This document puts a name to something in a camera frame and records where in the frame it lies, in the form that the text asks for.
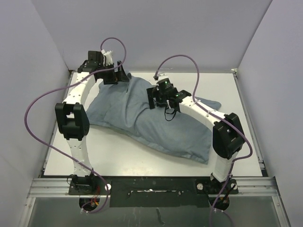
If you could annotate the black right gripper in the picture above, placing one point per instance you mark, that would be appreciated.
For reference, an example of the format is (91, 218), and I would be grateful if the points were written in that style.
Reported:
(153, 93)

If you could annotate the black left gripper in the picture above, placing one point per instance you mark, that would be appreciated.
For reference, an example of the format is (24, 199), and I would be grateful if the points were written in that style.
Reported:
(116, 77)

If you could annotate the blue-grey pillowcase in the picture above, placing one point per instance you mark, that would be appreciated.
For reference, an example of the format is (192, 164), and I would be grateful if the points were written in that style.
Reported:
(124, 107)

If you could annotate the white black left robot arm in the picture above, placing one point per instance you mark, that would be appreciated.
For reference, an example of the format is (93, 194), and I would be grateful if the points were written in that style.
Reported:
(72, 119)

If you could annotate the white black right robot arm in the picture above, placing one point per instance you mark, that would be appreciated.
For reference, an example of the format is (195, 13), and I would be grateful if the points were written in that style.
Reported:
(225, 128)

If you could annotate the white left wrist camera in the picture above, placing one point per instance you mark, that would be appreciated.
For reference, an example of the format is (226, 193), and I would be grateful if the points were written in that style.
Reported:
(107, 58)

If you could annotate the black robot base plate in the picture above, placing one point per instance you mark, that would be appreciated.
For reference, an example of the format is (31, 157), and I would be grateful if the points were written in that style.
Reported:
(152, 192)

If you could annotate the aluminium frame rail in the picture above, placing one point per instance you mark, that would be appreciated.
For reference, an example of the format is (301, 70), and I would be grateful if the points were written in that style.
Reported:
(113, 153)

